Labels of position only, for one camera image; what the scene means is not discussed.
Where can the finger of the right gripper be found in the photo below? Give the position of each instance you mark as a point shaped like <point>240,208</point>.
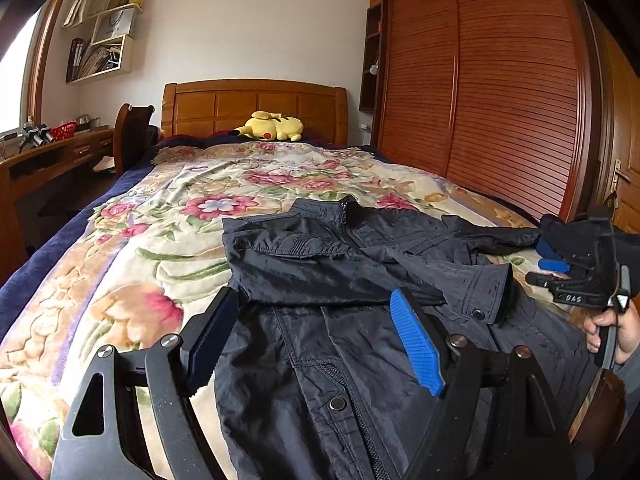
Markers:
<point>546,251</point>
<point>554,266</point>

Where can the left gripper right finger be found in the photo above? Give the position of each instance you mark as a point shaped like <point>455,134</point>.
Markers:
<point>524,437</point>

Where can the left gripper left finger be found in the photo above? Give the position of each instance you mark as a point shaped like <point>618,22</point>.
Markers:
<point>103,437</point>

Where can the dark navy jacket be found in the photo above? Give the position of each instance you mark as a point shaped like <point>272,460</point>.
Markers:
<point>314,382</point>

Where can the person's right hand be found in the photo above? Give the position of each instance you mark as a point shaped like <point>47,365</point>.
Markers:
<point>628,331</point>

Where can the floral bed quilt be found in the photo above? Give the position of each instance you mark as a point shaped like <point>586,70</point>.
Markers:
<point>152,257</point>

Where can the dark blue bed sheet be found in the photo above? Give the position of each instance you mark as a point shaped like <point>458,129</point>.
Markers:
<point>16,292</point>

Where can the wooden room door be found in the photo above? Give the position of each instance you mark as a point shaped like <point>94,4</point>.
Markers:
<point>619,124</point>

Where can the wooden louvered wardrobe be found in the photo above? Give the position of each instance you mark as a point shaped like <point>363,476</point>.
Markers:
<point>497,96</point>

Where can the wooden desk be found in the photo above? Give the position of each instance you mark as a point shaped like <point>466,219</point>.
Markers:
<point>27,172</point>

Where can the dark wooden chair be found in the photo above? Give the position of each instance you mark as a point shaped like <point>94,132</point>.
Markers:
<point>130,136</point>

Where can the red basket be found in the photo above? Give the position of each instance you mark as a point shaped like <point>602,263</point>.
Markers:
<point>64,131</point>

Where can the black desk gadget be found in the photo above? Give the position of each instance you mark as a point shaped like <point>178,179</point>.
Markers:
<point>35,137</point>

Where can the yellow plush toy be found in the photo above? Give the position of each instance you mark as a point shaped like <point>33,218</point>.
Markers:
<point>267,126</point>

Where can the wooden bed headboard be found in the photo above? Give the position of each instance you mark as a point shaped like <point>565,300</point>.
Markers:
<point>202,108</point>

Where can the brass door handle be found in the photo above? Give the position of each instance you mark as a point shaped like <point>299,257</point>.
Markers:
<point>619,188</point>

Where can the white wall shelf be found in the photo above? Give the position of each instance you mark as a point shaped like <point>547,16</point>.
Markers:
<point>107,48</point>

